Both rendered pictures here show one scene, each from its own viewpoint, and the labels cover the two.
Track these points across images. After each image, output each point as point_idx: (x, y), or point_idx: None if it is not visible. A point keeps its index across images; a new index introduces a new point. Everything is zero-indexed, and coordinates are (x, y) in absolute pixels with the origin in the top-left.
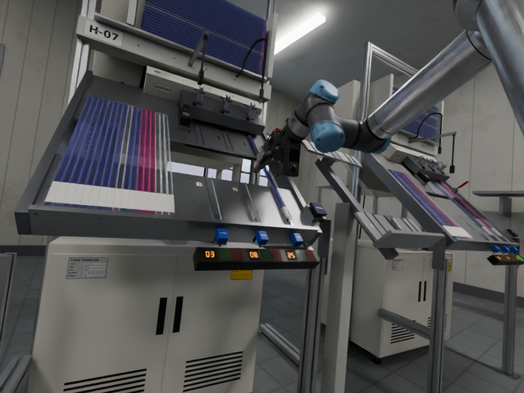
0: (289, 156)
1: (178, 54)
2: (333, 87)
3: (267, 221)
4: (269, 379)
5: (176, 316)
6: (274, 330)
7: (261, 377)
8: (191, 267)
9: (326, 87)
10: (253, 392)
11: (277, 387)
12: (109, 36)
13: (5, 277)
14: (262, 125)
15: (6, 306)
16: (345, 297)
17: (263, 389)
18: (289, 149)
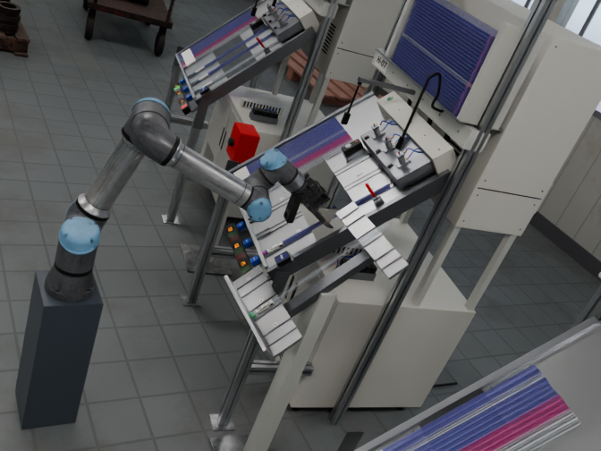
0: (288, 203)
1: (410, 81)
2: (270, 157)
3: (266, 240)
4: (326, 448)
5: (292, 295)
6: None
7: (328, 442)
8: (307, 268)
9: (264, 156)
10: (306, 427)
11: (313, 450)
12: (383, 64)
13: (221, 196)
14: (395, 177)
15: (223, 208)
16: (283, 366)
17: (310, 437)
18: (290, 197)
